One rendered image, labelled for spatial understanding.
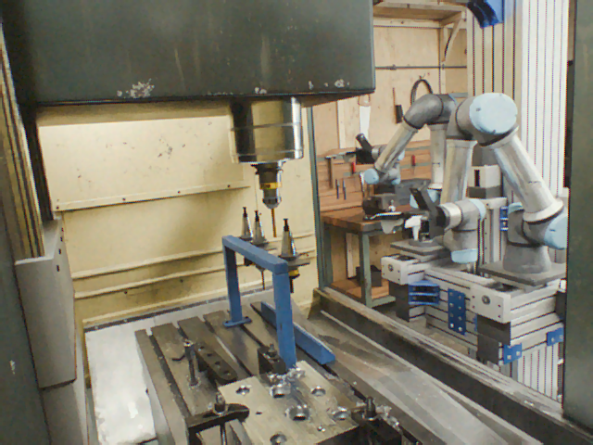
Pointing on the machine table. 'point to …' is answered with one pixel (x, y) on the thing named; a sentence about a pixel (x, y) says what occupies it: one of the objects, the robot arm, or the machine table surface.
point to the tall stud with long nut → (190, 361)
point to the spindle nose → (265, 131)
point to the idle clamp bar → (208, 360)
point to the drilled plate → (250, 435)
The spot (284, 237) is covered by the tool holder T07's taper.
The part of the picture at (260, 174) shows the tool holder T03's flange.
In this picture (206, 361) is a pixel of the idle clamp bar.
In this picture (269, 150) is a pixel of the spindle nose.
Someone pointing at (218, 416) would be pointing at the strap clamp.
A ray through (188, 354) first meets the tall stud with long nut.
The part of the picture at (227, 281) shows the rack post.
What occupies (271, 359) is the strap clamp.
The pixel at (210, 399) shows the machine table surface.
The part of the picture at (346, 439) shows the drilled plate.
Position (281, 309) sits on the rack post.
